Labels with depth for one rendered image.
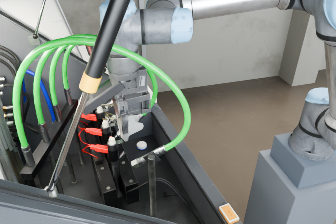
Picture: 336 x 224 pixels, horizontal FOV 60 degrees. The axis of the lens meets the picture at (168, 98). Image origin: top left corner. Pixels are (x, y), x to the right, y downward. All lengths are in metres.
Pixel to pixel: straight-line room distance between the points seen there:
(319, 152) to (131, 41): 0.76
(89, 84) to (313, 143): 0.91
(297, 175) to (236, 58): 2.30
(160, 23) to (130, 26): 0.06
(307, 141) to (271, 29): 2.37
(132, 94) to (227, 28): 2.46
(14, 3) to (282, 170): 1.06
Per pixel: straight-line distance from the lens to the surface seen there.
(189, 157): 0.96
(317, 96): 1.03
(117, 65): 0.64
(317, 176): 1.17
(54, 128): 0.89
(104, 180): 0.87
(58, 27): 1.00
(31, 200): 0.39
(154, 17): 0.62
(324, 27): 0.75
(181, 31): 0.62
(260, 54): 3.43
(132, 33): 0.61
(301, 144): 1.12
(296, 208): 1.19
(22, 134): 0.73
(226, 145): 2.49
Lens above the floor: 1.61
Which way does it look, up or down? 32 degrees down
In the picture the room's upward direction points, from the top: straight up
